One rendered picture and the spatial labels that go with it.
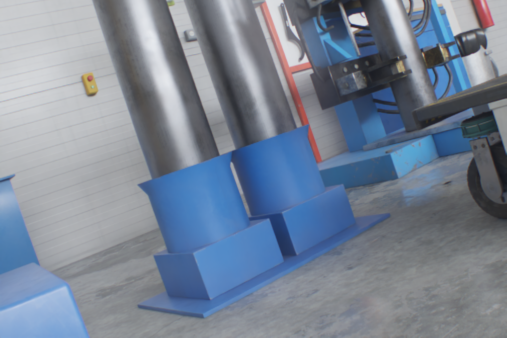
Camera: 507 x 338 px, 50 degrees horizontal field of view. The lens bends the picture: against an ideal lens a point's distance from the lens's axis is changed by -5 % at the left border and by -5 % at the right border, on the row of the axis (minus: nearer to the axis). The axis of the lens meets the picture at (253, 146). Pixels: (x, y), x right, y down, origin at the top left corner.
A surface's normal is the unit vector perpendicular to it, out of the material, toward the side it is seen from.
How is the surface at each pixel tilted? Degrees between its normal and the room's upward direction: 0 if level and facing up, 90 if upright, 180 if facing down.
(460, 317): 0
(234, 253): 90
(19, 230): 90
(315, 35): 90
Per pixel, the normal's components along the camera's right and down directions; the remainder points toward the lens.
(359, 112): 0.54, -0.18
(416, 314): -0.33, -0.94
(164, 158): -0.36, 0.14
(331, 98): -0.77, 0.28
